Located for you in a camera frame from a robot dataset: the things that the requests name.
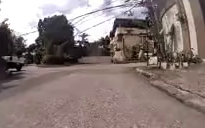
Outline row of potted plants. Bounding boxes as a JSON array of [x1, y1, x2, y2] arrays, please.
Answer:
[[145, 46, 204, 70]]

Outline old pale house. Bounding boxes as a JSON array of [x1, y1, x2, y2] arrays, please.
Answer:
[[109, 17, 152, 64]]

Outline parked vehicle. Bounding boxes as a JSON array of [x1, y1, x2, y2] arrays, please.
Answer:
[[1, 55, 27, 72]]

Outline large dark tree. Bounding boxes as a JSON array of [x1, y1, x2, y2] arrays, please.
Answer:
[[35, 14, 76, 66]]

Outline grey concrete road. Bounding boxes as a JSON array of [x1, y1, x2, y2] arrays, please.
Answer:
[[0, 55, 205, 128]]

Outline pale wall with arch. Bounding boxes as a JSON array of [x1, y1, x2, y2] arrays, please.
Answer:
[[156, 0, 205, 61]]

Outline dark trees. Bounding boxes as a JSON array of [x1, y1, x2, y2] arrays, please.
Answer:
[[0, 0, 28, 73]]

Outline overhead wires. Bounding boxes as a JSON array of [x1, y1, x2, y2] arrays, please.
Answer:
[[17, 0, 148, 38]]

